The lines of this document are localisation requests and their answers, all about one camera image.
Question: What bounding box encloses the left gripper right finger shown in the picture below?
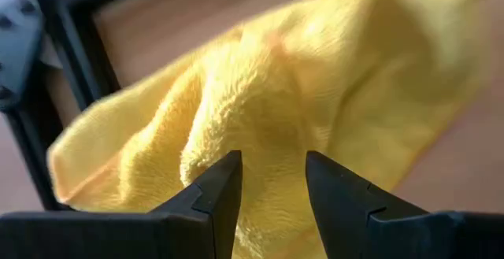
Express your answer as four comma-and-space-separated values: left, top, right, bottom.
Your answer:
306, 150, 504, 259

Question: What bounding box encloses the yellow microfiber towel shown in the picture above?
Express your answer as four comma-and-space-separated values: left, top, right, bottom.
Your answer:
46, 0, 491, 259

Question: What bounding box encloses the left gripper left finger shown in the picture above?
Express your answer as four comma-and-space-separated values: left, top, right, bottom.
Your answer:
0, 150, 243, 259

